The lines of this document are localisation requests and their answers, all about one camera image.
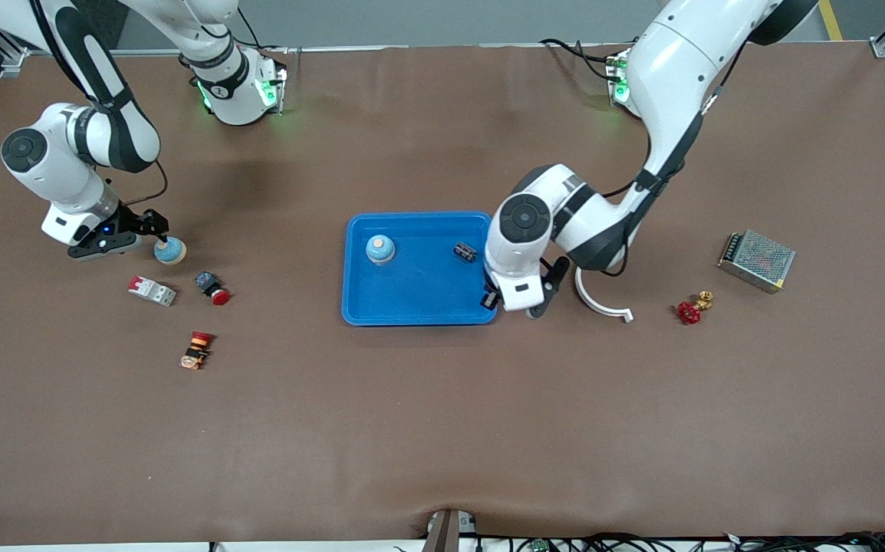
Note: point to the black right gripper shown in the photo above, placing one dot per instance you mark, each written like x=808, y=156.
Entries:
x=138, y=222

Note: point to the blue dome bell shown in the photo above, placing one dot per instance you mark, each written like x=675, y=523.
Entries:
x=172, y=253
x=379, y=250

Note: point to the black electrolytic capacitor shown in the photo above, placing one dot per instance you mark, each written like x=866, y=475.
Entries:
x=465, y=251

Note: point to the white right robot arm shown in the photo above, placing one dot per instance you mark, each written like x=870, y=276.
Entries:
x=59, y=176

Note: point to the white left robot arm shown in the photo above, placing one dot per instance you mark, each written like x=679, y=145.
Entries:
x=672, y=77

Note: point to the blue plastic tray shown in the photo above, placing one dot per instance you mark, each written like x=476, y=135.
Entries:
x=412, y=291

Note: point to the white red circuit breaker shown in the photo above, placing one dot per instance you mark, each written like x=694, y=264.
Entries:
x=152, y=291

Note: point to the red emergency stop button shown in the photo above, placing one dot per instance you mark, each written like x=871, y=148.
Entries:
x=214, y=291

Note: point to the white half-round pipe clamp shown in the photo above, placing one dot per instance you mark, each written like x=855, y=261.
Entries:
x=603, y=310

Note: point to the brown table mat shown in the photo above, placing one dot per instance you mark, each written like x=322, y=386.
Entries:
x=442, y=422

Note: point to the metal mesh power supply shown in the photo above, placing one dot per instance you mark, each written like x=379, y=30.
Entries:
x=757, y=261

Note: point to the red orange push-button switch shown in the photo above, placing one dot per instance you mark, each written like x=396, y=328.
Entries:
x=197, y=351

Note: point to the grey camera stand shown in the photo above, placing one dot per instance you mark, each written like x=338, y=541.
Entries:
x=446, y=533

